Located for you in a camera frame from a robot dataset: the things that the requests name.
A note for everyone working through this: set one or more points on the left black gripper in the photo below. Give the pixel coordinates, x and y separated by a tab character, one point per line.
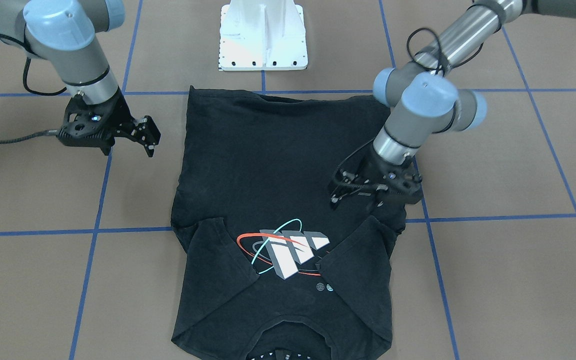
371	168

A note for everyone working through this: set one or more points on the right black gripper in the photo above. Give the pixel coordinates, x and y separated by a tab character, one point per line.
118	113

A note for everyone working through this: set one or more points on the black graphic t-shirt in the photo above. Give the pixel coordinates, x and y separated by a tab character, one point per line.
272	271

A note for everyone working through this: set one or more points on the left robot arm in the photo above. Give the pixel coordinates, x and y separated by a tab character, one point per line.
422	102

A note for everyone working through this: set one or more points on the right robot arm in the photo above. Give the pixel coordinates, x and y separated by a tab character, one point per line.
64	33

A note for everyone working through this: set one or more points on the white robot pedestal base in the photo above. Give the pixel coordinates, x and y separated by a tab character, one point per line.
262	35

